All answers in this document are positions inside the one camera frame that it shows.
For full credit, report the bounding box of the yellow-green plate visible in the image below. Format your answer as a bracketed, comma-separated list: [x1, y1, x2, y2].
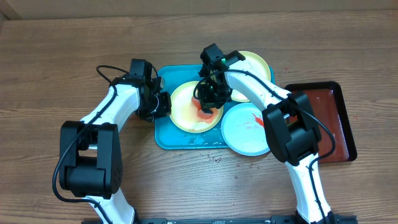
[231, 51, 274, 103]
[170, 81, 224, 133]

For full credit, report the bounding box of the red black sponge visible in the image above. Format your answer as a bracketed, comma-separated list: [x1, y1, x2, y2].
[192, 97, 219, 123]

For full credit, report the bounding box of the yellow-green plate top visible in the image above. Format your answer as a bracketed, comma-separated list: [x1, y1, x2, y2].
[231, 51, 274, 103]

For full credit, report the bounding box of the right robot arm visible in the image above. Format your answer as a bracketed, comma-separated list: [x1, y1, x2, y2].
[193, 44, 335, 223]

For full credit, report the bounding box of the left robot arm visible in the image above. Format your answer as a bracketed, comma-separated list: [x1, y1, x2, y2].
[52, 58, 171, 223]

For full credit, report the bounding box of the teal plastic tray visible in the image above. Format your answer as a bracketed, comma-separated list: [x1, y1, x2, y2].
[154, 63, 276, 151]

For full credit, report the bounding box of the light blue plate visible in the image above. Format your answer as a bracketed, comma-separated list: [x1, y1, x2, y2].
[221, 103, 270, 156]

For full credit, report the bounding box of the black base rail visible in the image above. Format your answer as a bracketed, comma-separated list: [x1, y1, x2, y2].
[81, 215, 358, 224]

